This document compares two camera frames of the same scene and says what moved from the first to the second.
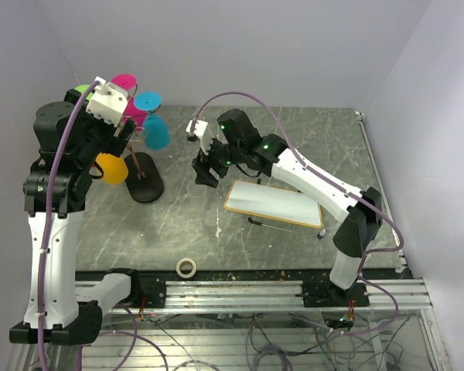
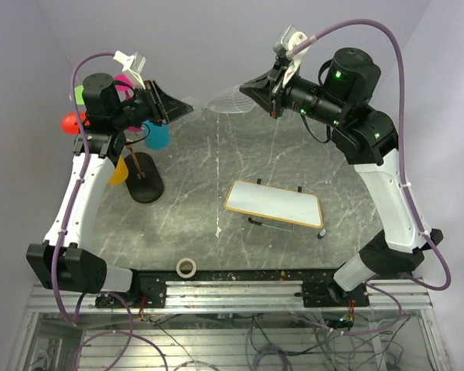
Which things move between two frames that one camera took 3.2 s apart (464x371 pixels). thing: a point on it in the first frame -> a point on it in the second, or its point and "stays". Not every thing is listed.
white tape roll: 189,275 stays
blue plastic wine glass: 156,129 stays
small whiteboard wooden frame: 276,202 stays
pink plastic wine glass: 126,83 stays
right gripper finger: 208,177 -> 261,93
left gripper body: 111,143 -> 138,110
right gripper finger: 200,164 -> 270,78
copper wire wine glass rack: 145,182 stays
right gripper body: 220,157 -> 306,97
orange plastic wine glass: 114,168 stays
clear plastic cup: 196,190 -> 233,101
